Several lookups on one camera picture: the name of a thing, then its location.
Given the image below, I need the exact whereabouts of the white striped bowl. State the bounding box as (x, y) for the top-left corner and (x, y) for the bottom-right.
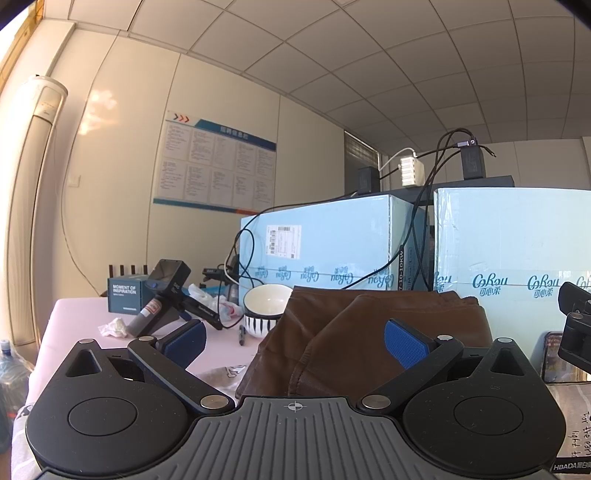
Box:
(242, 285), (293, 334)

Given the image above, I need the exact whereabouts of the crumpled clear plastic wrap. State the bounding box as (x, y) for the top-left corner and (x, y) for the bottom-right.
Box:
(188, 284), (243, 324)

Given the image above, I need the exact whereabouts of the black cable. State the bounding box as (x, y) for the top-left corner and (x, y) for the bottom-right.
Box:
(225, 129), (497, 329)

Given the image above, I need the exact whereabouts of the thin grey wall cable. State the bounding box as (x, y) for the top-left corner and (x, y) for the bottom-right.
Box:
(59, 97), (101, 297)

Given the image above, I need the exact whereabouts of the small black adapter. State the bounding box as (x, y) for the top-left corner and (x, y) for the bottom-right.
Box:
(358, 167), (380, 193)

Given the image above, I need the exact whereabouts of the white standing air conditioner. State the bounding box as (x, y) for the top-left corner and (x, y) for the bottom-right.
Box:
(9, 76), (69, 365)

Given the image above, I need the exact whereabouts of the large light blue carton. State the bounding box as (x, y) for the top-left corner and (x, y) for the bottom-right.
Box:
(433, 187), (591, 370)

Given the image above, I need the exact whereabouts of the pink sheet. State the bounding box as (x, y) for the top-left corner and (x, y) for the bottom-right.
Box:
(25, 298), (264, 407)

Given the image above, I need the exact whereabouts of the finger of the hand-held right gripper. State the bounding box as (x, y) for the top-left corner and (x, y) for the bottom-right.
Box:
(558, 281), (591, 376)

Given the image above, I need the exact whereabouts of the wall poster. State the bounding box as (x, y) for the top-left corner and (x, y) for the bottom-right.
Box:
(153, 110), (277, 215)

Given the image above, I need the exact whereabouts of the clear plastic water bottle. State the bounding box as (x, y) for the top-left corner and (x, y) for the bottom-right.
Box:
(0, 339), (35, 441)

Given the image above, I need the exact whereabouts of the brown button vest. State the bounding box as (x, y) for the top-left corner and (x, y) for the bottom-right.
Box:
(235, 285), (492, 400)

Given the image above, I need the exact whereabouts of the dark blue small box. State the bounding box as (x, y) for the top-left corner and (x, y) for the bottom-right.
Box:
(107, 275), (148, 313)

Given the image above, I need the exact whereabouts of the printed grey bed sheet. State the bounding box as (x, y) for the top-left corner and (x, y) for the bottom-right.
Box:
(203, 364), (591, 469)

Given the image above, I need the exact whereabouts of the black handheld device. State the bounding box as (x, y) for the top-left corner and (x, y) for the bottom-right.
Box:
(124, 260), (223, 335)

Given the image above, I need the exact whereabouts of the light blue carton white label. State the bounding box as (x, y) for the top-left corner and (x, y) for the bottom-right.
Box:
(240, 194), (428, 292)

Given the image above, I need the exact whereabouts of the window with blinds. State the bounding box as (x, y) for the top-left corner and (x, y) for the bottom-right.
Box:
(344, 130), (383, 195)

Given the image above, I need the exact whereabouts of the crumpled white tissue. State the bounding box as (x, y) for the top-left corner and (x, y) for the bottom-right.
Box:
(98, 318), (132, 337)

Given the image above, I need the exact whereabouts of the white cable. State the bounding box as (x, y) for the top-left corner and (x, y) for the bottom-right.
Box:
(379, 148), (416, 178)

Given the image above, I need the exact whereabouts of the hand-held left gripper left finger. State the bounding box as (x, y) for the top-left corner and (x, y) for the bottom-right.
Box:
(60, 320), (235, 414)

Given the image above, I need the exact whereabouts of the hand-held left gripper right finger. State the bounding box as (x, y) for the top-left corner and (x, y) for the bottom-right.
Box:
(355, 318), (539, 412)

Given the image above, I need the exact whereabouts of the black router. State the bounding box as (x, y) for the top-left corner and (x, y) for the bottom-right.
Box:
(108, 263), (149, 278)

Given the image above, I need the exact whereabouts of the tall black charger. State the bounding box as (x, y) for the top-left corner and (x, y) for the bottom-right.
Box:
(462, 138), (486, 180)

